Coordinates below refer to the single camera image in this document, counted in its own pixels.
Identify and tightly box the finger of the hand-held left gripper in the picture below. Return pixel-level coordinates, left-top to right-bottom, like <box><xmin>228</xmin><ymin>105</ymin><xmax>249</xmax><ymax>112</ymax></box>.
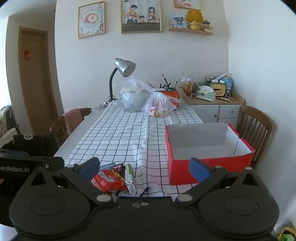
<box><xmin>0</xmin><ymin>149</ymin><xmax>28</xmax><ymax>156</ymax></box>
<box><xmin>0</xmin><ymin>156</ymin><xmax>65</xmax><ymax>169</ymax></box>

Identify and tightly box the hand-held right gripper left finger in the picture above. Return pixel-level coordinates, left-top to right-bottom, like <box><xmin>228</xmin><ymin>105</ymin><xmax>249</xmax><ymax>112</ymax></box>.
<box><xmin>22</xmin><ymin>157</ymin><xmax>115</xmax><ymax>206</ymax></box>

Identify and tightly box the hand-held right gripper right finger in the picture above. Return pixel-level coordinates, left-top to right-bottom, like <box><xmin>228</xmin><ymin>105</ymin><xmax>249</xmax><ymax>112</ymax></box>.
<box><xmin>174</xmin><ymin>158</ymin><xmax>266</xmax><ymax>205</ymax></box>

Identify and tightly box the red cardboard box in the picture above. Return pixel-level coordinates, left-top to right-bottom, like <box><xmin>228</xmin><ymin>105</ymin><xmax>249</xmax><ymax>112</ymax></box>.
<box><xmin>165</xmin><ymin>123</ymin><xmax>255</xmax><ymax>186</ymax></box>

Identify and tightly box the red snack packet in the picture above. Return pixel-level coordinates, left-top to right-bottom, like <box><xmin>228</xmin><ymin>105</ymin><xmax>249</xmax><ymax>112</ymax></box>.
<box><xmin>91</xmin><ymin>163</ymin><xmax>129</xmax><ymax>193</ymax></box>

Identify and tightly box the green snack packet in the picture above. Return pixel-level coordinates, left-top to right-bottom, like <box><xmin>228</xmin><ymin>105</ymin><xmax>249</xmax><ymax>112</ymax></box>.
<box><xmin>124</xmin><ymin>163</ymin><xmax>138</xmax><ymax>196</ymax></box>

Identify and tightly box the small dark blue wrapper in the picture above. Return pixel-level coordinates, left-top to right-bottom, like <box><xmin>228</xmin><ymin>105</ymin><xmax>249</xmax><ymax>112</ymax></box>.
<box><xmin>136</xmin><ymin>186</ymin><xmax>151</xmax><ymax>197</ymax></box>

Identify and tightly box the black box round logo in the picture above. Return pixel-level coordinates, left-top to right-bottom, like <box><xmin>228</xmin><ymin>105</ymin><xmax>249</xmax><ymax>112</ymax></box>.
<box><xmin>13</xmin><ymin>134</ymin><xmax>60</xmax><ymax>158</ymax></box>

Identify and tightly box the wooden chair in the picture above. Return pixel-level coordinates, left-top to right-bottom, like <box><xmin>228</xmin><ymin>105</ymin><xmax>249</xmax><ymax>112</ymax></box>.
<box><xmin>50</xmin><ymin>108</ymin><xmax>93</xmax><ymax>149</ymax></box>
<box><xmin>236</xmin><ymin>105</ymin><xmax>273</xmax><ymax>169</ymax></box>

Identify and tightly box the checkered tablecloth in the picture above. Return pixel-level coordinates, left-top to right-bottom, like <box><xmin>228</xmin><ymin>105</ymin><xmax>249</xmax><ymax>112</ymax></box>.
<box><xmin>64</xmin><ymin>98</ymin><xmax>204</xmax><ymax>199</ymax></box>

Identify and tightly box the clear small packet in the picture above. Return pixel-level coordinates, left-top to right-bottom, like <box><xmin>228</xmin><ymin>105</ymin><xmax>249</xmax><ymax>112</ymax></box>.
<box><xmin>91</xmin><ymin>103</ymin><xmax>108</xmax><ymax>113</ymax></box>

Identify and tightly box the white wooden cabinet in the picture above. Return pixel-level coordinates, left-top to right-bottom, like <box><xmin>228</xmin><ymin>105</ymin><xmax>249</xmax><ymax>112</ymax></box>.
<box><xmin>178</xmin><ymin>90</ymin><xmax>245</xmax><ymax>129</ymax></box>

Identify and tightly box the wooden door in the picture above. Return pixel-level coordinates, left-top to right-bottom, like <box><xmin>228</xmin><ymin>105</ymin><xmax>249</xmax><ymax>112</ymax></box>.
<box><xmin>18</xmin><ymin>26</ymin><xmax>59</xmax><ymax>136</ymax></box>

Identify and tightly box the green tissue box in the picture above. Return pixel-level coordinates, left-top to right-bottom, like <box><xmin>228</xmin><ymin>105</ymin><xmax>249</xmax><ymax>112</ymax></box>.
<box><xmin>196</xmin><ymin>85</ymin><xmax>216</xmax><ymax>102</ymax></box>

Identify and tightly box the small clear plastic bag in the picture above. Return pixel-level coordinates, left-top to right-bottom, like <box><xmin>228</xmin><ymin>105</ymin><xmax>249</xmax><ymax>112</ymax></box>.
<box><xmin>141</xmin><ymin>91</ymin><xmax>181</xmax><ymax>118</ymax></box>

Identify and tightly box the orange storage case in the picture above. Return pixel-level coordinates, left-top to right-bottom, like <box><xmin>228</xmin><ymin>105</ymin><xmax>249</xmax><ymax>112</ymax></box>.
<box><xmin>159</xmin><ymin>89</ymin><xmax>181</xmax><ymax>107</ymax></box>

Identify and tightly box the orange drink bottle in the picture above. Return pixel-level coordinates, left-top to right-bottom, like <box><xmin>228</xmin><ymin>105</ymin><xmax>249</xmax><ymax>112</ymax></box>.
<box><xmin>185</xmin><ymin>78</ymin><xmax>194</xmax><ymax>98</ymax></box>

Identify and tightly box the yellow radio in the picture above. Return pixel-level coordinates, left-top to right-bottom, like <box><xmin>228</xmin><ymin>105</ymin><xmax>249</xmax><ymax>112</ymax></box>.
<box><xmin>210</xmin><ymin>82</ymin><xmax>226</xmax><ymax>98</ymax></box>

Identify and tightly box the large clear plastic bag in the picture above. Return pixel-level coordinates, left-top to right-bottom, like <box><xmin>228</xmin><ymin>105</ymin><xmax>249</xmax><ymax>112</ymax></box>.
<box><xmin>119</xmin><ymin>77</ymin><xmax>156</xmax><ymax>113</ymax></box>

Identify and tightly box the blue white carton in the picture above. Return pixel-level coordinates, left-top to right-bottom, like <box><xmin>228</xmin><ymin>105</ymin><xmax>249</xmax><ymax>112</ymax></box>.
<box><xmin>220</xmin><ymin>77</ymin><xmax>234</xmax><ymax>98</ymax></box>

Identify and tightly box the clear glass jar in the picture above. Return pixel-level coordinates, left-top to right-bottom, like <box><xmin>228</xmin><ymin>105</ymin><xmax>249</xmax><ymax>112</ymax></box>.
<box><xmin>180</xmin><ymin>72</ymin><xmax>197</xmax><ymax>88</ymax></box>

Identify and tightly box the white tube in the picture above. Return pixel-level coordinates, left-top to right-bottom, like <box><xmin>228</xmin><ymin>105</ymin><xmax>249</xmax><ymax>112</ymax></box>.
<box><xmin>211</xmin><ymin>72</ymin><xmax>228</xmax><ymax>82</ymax></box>

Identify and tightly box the silver desk lamp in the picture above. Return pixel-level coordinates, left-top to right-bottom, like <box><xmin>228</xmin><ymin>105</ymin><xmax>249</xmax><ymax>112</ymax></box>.
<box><xmin>108</xmin><ymin>58</ymin><xmax>136</xmax><ymax>103</ymax></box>

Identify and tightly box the small figurine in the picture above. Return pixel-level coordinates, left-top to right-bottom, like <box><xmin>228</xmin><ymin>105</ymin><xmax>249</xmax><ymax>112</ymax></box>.
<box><xmin>201</xmin><ymin>20</ymin><xmax>214</xmax><ymax>32</ymax></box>

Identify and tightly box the photo card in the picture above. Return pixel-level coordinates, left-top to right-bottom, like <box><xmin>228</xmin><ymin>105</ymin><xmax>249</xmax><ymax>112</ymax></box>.
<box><xmin>172</xmin><ymin>14</ymin><xmax>187</xmax><ymax>29</ymax></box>

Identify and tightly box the yellow flower bouquet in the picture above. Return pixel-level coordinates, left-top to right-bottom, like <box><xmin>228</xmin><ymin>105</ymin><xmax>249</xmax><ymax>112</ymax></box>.
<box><xmin>185</xmin><ymin>9</ymin><xmax>204</xmax><ymax>24</ymax></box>

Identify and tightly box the wooden wall shelf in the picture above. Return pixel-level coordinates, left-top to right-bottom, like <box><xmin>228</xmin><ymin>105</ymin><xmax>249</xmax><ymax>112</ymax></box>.
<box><xmin>168</xmin><ymin>27</ymin><xmax>214</xmax><ymax>36</ymax></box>

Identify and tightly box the egg picture frame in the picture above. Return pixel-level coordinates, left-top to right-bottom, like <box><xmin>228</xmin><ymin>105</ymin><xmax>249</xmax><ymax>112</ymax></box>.
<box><xmin>77</xmin><ymin>1</ymin><xmax>105</xmax><ymax>39</ymax></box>

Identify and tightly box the family picture frame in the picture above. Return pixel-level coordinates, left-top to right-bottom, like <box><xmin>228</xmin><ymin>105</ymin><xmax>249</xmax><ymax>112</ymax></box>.
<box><xmin>120</xmin><ymin>0</ymin><xmax>162</xmax><ymax>34</ymax></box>

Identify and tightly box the fruit picture frame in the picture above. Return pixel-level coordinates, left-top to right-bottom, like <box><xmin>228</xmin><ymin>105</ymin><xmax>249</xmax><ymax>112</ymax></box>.
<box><xmin>173</xmin><ymin>0</ymin><xmax>201</xmax><ymax>11</ymax></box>

